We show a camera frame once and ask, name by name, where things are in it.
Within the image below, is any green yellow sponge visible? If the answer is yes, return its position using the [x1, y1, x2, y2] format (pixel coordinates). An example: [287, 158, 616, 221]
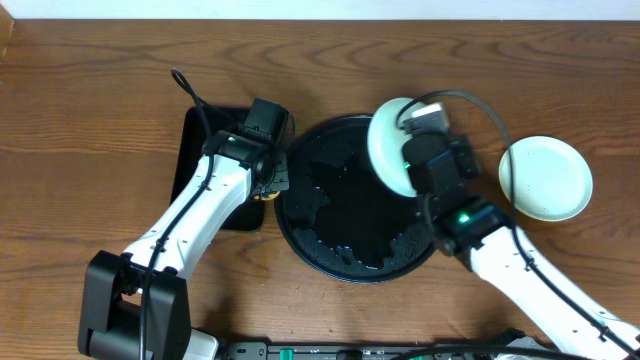
[254, 192, 280, 201]

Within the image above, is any mint plate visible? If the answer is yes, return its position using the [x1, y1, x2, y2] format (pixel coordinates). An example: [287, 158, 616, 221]
[498, 136, 593, 222]
[367, 97, 417, 198]

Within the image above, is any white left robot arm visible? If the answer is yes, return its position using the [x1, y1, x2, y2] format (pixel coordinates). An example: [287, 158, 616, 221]
[77, 131, 288, 359]

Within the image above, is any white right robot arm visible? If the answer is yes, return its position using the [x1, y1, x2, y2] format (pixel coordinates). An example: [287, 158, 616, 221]
[401, 130, 639, 359]

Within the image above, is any black rectangular tray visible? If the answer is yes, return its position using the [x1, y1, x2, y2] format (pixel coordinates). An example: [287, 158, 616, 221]
[170, 107, 265, 232]

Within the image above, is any black round tray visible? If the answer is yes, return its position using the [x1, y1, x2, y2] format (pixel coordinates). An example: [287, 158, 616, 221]
[275, 114, 435, 283]

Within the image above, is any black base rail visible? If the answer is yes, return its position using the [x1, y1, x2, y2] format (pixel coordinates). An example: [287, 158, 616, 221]
[214, 328, 556, 360]

